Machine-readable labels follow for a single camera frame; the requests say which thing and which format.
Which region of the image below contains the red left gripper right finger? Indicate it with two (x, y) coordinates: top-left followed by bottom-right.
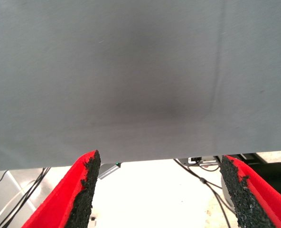
(220, 154), (281, 228)

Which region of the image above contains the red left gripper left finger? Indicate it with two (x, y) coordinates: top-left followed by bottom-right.
(21, 149), (102, 228)

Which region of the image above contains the black robot base chassis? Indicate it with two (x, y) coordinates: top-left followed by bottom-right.
(187, 153), (266, 167)

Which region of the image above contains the white metal table leg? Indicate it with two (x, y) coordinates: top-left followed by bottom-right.
(88, 215), (99, 228)

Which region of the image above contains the grey metal adapter box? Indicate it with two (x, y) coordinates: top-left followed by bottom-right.
(98, 161), (121, 180)

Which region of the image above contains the dark table cloth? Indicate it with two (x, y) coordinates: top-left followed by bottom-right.
(0, 0), (281, 172)

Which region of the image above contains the white floor cable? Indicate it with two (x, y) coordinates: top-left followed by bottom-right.
(0, 181), (36, 228)

